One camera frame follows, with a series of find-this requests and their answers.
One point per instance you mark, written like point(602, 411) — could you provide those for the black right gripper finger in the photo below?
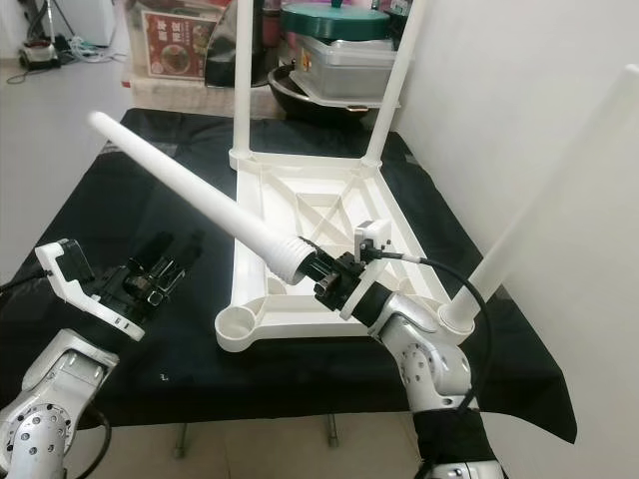
point(316, 266)

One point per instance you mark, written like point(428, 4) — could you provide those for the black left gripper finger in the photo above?
point(184, 261)
point(150, 255)

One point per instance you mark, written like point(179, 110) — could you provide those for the white plastic table top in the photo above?
point(290, 309)

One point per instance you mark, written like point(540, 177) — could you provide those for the white plastic table leg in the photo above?
point(200, 195)
point(539, 200)
point(242, 70)
point(394, 85)

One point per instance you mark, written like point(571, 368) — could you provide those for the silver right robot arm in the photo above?
point(434, 369)

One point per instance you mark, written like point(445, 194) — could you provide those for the black tablecloth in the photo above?
point(140, 379)

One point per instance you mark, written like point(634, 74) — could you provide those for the metal folding table leg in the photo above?
point(181, 441)
point(330, 431)

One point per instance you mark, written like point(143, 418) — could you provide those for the black wok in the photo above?
point(300, 108)

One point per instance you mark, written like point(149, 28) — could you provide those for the beige cloth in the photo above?
point(180, 95)

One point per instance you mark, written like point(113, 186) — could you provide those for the orange lid storage box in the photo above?
point(175, 50)

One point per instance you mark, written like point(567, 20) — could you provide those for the white appliance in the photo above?
point(88, 20)

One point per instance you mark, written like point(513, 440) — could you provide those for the green round pot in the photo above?
point(334, 22)

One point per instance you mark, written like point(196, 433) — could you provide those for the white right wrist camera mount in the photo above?
point(371, 235)

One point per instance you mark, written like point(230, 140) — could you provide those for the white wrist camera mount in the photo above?
point(371, 235)
point(80, 289)

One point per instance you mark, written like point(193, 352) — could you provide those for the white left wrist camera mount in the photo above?
point(80, 289)

